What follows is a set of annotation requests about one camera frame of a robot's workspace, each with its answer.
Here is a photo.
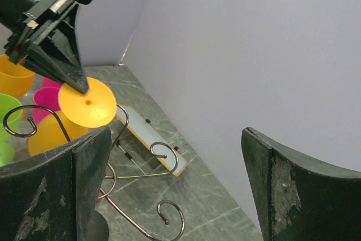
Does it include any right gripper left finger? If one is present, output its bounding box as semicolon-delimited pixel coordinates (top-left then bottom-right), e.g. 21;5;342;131
1;126;112;240

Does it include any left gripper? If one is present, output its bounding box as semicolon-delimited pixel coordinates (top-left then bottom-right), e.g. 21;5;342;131
4;0;89;94

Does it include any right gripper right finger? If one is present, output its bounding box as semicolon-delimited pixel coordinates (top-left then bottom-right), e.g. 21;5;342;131
241;128;360;240

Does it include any pink wine glass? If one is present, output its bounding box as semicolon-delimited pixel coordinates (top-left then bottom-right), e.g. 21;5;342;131
42;77;62;89
32;87;60;126

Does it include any orange wine glass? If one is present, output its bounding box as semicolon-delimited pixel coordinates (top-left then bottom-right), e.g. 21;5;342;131
27;77;117;156
0;55;36;98

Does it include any wire wine glass rack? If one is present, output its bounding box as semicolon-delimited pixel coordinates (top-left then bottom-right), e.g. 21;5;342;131
2;105;186;240

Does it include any green wine glass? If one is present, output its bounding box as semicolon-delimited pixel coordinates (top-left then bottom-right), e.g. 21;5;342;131
0;93;23;168

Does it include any pink wine glass front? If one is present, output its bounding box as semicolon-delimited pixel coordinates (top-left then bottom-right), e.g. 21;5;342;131
42;77;62;89

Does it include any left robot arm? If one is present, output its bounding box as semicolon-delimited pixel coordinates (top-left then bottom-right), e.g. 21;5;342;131
1;0;92;94

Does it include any yellow framed mirror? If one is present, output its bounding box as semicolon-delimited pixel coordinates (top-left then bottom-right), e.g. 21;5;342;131
116;105;188;177

